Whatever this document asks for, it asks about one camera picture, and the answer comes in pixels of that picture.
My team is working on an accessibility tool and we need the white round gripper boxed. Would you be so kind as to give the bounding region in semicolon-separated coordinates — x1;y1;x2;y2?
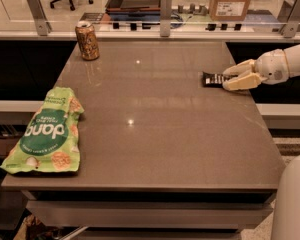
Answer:
222;49;289;91

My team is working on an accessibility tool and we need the black rxbar chocolate bar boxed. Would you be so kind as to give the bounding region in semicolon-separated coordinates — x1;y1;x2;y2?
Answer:
202;72;231;88

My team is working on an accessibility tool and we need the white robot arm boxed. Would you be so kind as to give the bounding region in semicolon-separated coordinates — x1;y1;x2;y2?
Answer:
222;44;300;91

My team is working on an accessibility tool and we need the orange soda can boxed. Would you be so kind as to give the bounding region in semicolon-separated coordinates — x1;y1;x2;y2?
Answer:
75;21;99;60

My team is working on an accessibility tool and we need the glass barrier panel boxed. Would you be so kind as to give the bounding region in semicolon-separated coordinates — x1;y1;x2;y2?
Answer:
0;0;300;42

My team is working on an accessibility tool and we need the cardboard box with label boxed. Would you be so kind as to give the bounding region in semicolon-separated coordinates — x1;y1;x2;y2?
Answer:
209;0;251;21

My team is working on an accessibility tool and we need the green dang chips bag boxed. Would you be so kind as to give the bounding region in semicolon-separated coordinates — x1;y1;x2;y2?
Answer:
1;87;84;174

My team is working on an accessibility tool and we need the right metal glass bracket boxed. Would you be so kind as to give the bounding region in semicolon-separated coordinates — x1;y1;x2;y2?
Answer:
280;0;300;38

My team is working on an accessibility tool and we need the metal glass bracket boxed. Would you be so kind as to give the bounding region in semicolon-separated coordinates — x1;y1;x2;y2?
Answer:
27;0;52;36
160;0;172;37
280;0;300;38

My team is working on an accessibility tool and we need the middle metal glass bracket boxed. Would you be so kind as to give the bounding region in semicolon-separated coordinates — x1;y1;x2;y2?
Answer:
160;0;172;37

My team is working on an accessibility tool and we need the left metal glass bracket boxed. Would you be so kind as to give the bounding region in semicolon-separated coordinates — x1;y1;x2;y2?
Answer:
27;0;52;36

